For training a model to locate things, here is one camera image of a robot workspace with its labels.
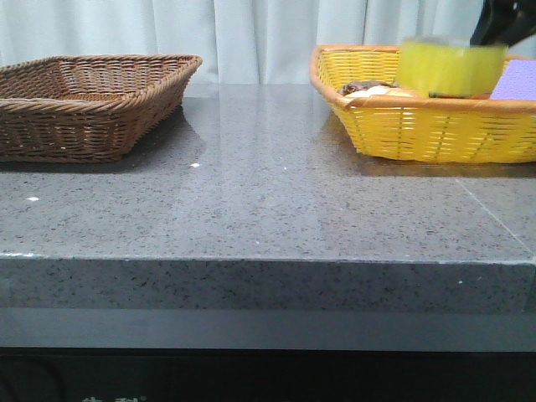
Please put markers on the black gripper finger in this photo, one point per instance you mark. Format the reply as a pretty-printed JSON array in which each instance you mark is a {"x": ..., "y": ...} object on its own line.
[{"x": 504, "y": 23}]

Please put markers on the yellow packing tape roll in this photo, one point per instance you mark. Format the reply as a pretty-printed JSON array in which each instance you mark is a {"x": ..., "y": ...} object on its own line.
[{"x": 442, "y": 67}]

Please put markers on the purple foam block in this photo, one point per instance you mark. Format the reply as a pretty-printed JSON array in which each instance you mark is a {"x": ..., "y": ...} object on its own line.
[{"x": 517, "y": 82}]

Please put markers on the yellow woven basket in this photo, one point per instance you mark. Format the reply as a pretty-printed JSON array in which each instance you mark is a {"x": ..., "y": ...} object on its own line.
[{"x": 419, "y": 129}]

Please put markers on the bread roll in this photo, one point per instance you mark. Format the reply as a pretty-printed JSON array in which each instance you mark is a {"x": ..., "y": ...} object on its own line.
[{"x": 382, "y": 90}]

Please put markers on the white curtain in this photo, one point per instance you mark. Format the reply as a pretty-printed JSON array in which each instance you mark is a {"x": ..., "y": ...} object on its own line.
[{"x": 240, "y": 42}]

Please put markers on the brown wicker basket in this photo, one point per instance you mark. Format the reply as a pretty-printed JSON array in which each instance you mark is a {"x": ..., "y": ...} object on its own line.
[{"x": 88, "y": 108}]

